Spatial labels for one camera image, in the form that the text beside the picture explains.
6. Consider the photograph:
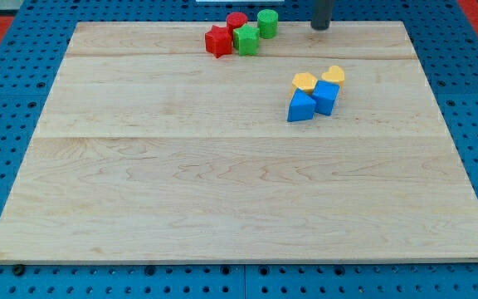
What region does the blue triangle block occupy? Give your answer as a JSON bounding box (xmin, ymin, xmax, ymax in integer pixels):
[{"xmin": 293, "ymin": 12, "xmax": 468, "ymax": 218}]
[{"xmin": 287, "ymin": 89, "xmax": 316, "ymax": 122}]

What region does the light wooden board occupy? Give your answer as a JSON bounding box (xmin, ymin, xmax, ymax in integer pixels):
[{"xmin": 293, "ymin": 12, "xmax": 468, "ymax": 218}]
[{"xmin": 0, "ymin": 22, "xmax": 478, "ymax": 265}]

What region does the yellow hexagon block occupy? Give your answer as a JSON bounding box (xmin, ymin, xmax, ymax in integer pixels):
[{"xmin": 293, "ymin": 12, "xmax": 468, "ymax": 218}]
[{"xmin": 290, "ymin": 72, "xmax": 318, "ymax": 97}]

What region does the blue cube block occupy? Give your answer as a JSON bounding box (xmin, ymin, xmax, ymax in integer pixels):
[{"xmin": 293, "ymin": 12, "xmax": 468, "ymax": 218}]
[{"xmin": 311, "ymin": 81, "xmax": 340, "ymax": 115}]

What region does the green star block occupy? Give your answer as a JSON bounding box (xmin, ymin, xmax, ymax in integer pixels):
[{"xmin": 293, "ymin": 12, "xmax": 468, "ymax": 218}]
[{"xmin": 233, "ymin": 24, "xmax": 260, "ymax": 56}]

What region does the red star block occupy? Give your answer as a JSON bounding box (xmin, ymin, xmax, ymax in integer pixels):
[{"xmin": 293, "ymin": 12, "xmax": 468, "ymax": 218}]
[{"xmin": 204, "ymin": 25, "xmax": 232, "ymax": 58}]

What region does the yellow heart block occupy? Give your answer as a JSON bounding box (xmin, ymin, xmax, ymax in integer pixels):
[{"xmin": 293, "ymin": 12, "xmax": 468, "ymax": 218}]
[{"xmin": 321, "ymin": 65, "xmax": 345, "ymax": 87}]

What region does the red cylinder block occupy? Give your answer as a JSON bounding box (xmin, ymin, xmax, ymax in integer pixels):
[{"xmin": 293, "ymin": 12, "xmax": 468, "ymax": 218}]
[{"xmin": 226, "ymin": 12, "xmax": 248, "ymax": 37}]

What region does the green cylinder block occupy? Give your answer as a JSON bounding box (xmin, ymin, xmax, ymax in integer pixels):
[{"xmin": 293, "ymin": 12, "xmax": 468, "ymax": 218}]
[{"xmin": 257, "ymin": 9, "xmax": 279, "ymax": 39}]

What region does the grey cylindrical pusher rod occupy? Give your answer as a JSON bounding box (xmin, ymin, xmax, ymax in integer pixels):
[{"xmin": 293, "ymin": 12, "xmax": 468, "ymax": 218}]
[{"xmin": 310, "ymin": 0, "xmax": 335, "ymax": 31}]

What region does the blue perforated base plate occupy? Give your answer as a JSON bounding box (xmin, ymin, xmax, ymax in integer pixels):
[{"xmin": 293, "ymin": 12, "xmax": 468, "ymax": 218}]
[{"xmin": 0, "ymin": 0, "xmax": 478, "ymax": 298}]

